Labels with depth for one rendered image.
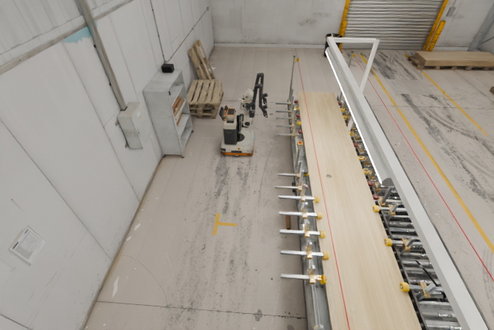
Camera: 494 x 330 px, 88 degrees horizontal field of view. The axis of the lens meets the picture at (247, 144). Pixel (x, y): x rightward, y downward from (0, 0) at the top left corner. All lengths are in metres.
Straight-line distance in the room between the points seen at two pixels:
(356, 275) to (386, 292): 0.30
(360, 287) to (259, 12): 9.11
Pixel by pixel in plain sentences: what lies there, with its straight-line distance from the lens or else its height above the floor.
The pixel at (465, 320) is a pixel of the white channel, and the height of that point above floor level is 2.46.
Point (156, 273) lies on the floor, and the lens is 4.18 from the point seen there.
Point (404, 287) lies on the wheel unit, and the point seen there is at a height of 0.98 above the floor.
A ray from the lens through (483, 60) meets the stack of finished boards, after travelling 11.35.
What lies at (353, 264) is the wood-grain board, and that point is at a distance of 3.23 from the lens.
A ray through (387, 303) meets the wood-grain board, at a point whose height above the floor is 0.90.
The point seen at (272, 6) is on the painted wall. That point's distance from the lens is 10.32.
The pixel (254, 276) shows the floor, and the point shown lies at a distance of 3.95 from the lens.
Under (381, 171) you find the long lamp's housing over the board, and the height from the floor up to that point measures 2.36.
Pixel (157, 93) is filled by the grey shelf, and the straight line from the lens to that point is 4.66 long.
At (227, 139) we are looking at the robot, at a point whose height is 0.45.
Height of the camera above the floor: 3.68
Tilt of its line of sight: 41 degrees down
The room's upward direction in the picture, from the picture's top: 1 degrees counter-clockwise
